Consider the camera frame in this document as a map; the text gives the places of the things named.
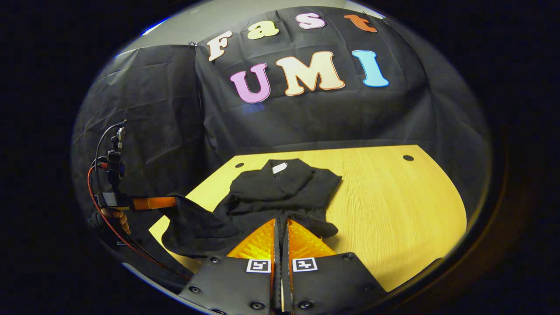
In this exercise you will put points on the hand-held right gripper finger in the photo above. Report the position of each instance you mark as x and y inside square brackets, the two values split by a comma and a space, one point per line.
[278, 245]
[284, 245]

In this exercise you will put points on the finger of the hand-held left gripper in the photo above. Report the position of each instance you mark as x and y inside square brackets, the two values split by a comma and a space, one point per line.
[153, 203]

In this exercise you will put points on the black shirt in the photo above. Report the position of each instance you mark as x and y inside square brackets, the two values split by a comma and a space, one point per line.
[271, 188]

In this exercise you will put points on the black backdrop cloth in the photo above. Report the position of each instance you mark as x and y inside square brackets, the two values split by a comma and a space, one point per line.
[306, 118]

